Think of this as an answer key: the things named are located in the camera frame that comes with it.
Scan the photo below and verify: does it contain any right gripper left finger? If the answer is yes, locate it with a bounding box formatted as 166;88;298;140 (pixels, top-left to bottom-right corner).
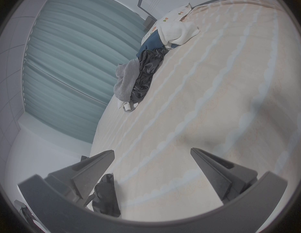
45;150;115;203

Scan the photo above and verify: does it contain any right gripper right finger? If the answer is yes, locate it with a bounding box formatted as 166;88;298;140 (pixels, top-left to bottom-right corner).
190;148;258;201

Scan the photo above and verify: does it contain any black T-shirt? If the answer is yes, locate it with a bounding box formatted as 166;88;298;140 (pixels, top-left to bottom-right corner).
92;174;121;218

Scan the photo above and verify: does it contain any bed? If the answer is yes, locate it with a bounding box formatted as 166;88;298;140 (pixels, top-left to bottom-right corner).
89;0;301;221

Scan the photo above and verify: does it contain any pile of clothes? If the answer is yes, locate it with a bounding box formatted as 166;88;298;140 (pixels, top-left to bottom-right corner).
113;21;200;112

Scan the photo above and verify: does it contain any blue-green curtain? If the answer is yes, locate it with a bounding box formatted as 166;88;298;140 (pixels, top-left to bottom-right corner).
24;0;147;104
23;60;108;144

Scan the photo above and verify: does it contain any grey bedside table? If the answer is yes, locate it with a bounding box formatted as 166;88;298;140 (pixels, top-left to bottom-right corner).
143;16;155;31

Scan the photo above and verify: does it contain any white printed pillow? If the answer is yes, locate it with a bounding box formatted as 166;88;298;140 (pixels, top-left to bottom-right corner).
141;2;192;43

